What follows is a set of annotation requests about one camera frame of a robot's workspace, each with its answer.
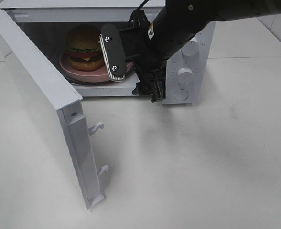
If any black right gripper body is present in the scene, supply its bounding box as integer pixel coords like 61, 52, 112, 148
130, 9, 198, 70

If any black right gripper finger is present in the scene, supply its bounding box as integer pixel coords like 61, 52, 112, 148
128, 10, 150, 29
133, 61, 167, 102

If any white timer knob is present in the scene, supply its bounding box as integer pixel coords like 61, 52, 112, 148
177, 67, 194, 84

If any round white door button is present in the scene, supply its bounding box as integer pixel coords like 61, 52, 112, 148
174, 89, 189, 101

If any pink round plate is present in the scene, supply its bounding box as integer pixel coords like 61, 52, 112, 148
59, 51, 134, 83

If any toy burger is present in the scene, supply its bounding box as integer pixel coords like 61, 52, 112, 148
66, 24, 105, 71

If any white microwave door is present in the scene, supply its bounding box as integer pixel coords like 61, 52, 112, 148
0, 10, 108, 208

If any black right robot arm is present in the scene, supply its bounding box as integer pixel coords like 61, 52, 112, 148
128, 0, 281, 102

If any glass microwave turntable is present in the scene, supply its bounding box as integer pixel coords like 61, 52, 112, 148
64, 72, 116, 86

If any upper white power knob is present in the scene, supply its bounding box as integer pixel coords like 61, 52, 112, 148
181, 36, 200, 57

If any white microwave oven body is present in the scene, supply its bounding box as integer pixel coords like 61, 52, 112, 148
0, 0, 215, 104

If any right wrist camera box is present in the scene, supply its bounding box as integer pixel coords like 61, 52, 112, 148
99, 23, 145, 82

